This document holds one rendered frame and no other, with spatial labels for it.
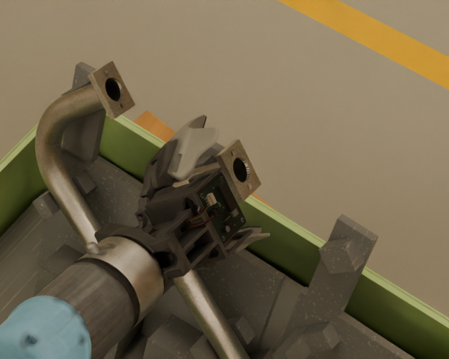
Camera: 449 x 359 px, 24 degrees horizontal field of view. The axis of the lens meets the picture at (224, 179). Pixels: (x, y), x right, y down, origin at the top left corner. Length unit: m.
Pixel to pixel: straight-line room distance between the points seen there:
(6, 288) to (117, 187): 0.24
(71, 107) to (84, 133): 0.08
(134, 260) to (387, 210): 1.58
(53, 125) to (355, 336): 0.41
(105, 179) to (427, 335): 0.43
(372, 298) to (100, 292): 0.52
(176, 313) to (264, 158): 1.22
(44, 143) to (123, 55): 1.46
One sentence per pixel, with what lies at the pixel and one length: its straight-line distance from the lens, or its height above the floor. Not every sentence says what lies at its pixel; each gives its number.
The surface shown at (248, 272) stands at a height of 1.02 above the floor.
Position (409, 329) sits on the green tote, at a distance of 1.31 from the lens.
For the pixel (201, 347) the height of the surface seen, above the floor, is 0.97.
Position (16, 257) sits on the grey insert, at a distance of 1.41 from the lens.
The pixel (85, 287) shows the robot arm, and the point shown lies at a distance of 0.85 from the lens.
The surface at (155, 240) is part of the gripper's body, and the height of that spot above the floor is 1.29.
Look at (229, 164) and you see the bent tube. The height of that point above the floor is 1.19.
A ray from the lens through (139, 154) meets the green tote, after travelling 1.40.
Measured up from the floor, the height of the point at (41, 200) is 1.02.
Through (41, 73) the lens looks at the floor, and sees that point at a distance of 2.65.
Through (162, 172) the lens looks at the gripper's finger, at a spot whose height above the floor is 1.24.
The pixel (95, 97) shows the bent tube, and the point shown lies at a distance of 1.13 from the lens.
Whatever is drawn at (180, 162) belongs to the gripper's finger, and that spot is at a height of 1.23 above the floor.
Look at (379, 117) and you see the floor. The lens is 2.56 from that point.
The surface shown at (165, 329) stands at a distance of 1.26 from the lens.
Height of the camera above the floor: 2.08
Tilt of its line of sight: 59 degrees down
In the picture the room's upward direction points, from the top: straight up
